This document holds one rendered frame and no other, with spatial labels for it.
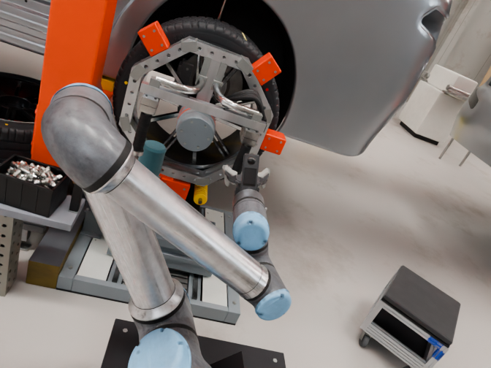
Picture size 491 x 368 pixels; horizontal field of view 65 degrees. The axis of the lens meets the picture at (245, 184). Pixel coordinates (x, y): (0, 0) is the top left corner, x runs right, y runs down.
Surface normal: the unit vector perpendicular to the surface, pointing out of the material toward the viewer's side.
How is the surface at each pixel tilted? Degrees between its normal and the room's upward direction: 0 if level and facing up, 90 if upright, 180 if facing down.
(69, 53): 90
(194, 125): 90
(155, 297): 77
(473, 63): 90
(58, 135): 68
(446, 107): 90
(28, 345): 0
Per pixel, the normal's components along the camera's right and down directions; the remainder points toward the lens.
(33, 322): 0.35, -0.83
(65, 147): -0.28, 0.13
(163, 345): -0.40, -0.70
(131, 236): 0.50, 0.36
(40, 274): 0.07, 0.50
